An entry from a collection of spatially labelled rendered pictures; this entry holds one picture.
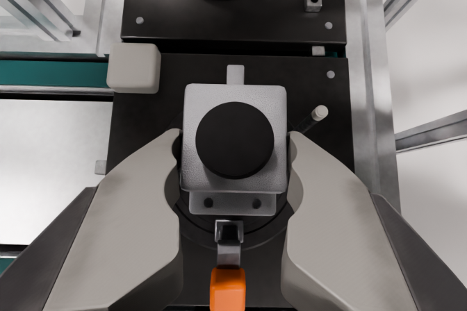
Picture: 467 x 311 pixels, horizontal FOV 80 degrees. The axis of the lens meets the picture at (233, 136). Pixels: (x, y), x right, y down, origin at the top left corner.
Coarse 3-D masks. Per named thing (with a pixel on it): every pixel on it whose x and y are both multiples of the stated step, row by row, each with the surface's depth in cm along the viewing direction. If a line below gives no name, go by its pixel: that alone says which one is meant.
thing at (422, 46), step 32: (64, 0) 42; (384, 0) 43; (448, 0) 43; (416, 32) 42; (448, 32) 42; (416, 64) 41; (448, 64) 41; (416, 96) 40; (448, 96) 40; (416, 160) 38; (448, 160) 38; (416, 192) 38; (448, 192) 38; (416, 224) 37; (448, 224) 37; (448, 256) 36
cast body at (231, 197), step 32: (192, 96) 12; (224, 96) 12; (256, 96) 12; (192, 128) 12; (224, 128) 11; (256, 128) 11; (192, 160) 11; (224, 160) 10; (256, 160) 10; (192, 192) 14; (224, 192) 14; (256, 192) 11
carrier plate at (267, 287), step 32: (192, 64) 29; (224, 64) 29; (256, 64) 29; (288, 64) 29; (320, 64) 29; (128, 96) 28; (160, 96) 28; (288, 96) 28; (320, 96) 28; (128, 128) 28; (160, 128) 28; (320, 128) 28; (352, 160) 27; (192, 256) 25; (256, 256) 25; (192, 288) 25; (256, 288) 25
